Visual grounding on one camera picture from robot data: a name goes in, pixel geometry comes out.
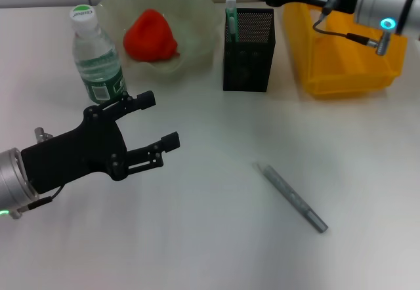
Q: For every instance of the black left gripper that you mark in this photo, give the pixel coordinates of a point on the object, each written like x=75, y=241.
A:
x=72, y=155

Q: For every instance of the green pen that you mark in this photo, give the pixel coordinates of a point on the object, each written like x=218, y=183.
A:
x=232, y=21

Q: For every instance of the clear green-label water bottle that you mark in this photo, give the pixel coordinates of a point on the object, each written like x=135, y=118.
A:
x=95, y=57

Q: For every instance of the grey pen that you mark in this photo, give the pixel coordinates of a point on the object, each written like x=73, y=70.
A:
x=295, y=201

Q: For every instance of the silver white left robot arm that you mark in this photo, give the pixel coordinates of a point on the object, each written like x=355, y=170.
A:
x=13, y=178

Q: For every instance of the green glass fruit plate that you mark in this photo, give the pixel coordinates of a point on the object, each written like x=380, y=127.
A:
x=197, y=24

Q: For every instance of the black mesh pen holder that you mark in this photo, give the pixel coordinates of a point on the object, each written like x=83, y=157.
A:
x=249, y=63

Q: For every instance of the yellow plastic bin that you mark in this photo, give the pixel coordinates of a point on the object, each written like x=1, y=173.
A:
x=348, y=63

